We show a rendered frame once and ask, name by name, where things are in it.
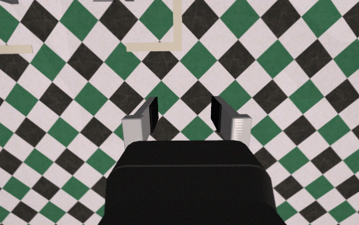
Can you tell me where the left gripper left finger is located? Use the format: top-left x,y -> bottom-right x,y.
121,96 -> 160,149

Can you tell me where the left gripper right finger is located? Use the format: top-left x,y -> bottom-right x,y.
210,95 -> 253,148

